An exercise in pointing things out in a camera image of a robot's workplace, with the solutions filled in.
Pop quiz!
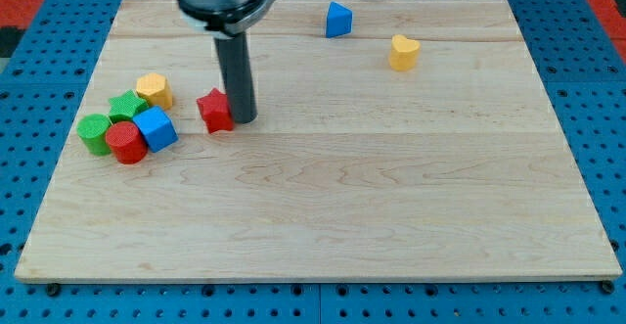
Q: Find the light wooden board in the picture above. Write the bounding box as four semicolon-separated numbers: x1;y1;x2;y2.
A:
15;0;622;284

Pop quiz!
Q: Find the yellow heart block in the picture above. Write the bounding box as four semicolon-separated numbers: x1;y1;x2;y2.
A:
388;34;421;71

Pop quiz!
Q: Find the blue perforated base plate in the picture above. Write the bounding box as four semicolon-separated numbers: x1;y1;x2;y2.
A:
1;0;625;323

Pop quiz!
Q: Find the blue cube block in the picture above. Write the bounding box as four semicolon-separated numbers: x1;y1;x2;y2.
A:
132;106;178;153

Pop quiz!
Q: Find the green cylinder block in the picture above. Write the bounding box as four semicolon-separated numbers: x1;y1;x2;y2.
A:
76;114;112;156

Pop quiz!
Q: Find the red cylinder block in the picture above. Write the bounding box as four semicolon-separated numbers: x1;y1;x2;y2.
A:
105;121;148;164

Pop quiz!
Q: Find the yellow hexagon block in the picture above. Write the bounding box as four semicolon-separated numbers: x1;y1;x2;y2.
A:
135;72;173;110

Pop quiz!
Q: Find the blue triangle block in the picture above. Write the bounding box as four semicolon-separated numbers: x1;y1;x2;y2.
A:
325;1;353;38

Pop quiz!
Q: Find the green star block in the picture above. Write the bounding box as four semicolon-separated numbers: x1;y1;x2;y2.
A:
108;90;149;123

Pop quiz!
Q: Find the red star block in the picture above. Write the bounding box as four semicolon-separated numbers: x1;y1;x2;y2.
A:
197;88;234;134

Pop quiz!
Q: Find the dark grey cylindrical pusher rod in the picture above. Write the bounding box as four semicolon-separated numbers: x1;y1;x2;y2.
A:
214;32;257;123

